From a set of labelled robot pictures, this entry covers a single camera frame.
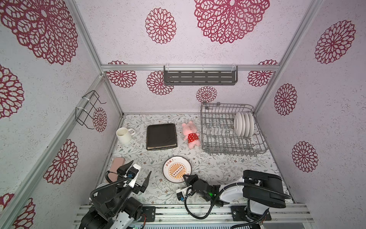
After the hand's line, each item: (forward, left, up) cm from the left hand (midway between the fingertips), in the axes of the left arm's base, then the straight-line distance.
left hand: (140, 169), depth 65 cm
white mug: (+32, +21, -17) cm, 41 cm away
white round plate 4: (+34, -66, -10) cm, 75 cm away
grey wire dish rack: (+38, -47, -25) cm, 65 cm away
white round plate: (+9, -15, -20) cm, 27 cm away
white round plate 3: (+34, -63, -9) cm, 72 cm away
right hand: (+6, -21, -18) cm, 28 cm away
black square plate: (+32, -5, -19) cm, 37 cm away
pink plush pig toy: (+36, -25, -17) cm, 47 cm away
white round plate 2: (+34, -60, -9) cm, 70 cm away
